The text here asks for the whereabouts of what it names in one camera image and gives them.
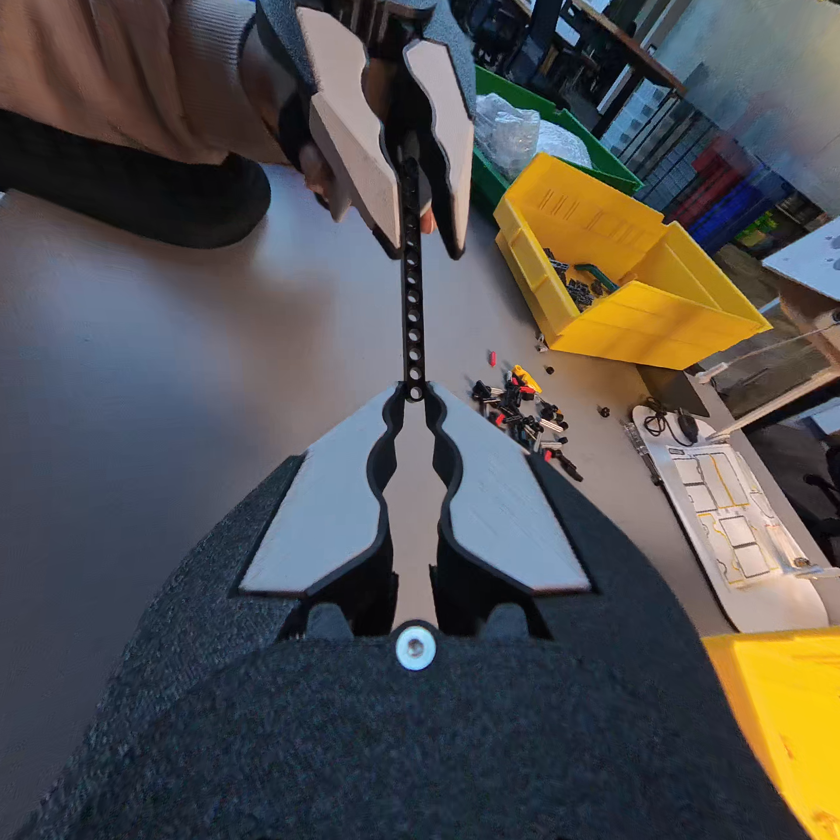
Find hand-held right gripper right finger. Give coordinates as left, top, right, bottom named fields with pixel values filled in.
left=425, top=384, right=592, bottom=595

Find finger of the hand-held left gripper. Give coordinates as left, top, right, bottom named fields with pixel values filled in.
left=297, top=7, right=403, bottom=260
left=402, top=39, right=475, bottom=260

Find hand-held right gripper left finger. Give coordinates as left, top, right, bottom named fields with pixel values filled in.
left=239, top=384, right=404, bottom=597

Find pile of small block pieces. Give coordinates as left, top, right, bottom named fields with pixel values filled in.
left=470, top=364, right=585, bottom=484

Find thin black perforated beam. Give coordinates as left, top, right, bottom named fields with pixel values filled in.
left=399, top=156, right=429, bottom=404

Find person's left forearm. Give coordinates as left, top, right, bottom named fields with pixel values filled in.
left=0, top=0, right=263, bottom=166

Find grey desk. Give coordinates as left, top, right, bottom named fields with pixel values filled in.
left=0, top=161, right=821, bottom=834

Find green plastic parts bin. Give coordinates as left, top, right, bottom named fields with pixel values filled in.
left=471, top=64, right=645, bottom=212

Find bubble wrap bundle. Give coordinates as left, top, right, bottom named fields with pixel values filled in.
left=474, top=92, right=594, bottom=182

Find clear screwdriver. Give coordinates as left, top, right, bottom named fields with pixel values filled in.
left=622, top=419, right=665, bottom=488

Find wooden background table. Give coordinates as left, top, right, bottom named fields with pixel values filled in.
left=524, top=0, right=688, bottom=140

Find heap of black beams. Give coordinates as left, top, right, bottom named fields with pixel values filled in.
left=542, top=247, right=613, bottom=314

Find green angled beam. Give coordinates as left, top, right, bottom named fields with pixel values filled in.
left=575, top=261, right=620, bottom=294

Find black chair armrest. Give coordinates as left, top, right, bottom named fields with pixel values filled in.
left=0, top=108, right=273, bottom=250

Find yellow plastic parts bin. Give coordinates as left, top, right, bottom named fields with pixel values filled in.
left=701, top=625, right=840, bottom=840
left=492, top=152, right=775, bottom=371

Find multicolour parts drawer racks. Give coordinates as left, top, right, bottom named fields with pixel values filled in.
left=599, top=84, right=796, bottom=255

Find white book stand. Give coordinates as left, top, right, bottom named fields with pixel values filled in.
left=630, top=311, right=840, bottom=635

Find black office chair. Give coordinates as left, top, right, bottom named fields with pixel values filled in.
left=802, top=445, right=840, bottom=567

